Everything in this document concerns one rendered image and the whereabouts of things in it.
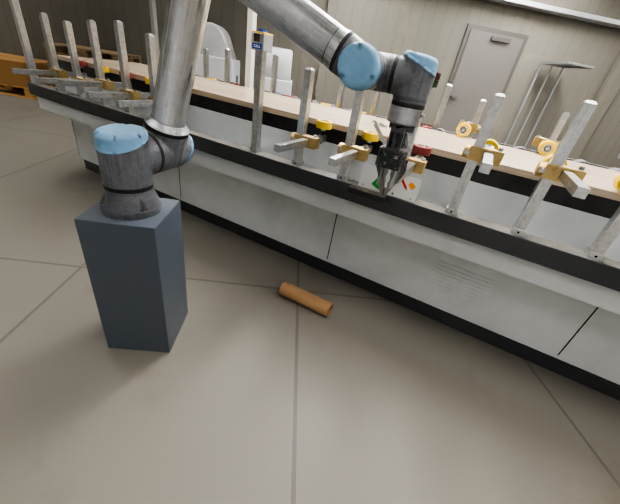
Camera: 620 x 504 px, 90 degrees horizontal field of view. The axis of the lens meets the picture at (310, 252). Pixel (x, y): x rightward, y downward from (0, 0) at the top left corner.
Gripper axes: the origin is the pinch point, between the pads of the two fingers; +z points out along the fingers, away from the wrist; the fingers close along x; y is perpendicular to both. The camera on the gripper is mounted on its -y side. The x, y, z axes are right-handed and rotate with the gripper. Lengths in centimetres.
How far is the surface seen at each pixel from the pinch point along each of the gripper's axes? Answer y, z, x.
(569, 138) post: -36, -23, 47
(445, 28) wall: -600, -122, -86
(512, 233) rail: -36, 13, 46
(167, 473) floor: 68, 83, -27
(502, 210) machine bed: -58, 11, 42
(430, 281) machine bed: -58, 58, 27
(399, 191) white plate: -36.8, 9.9, -0.3
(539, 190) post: -36, -5, 46
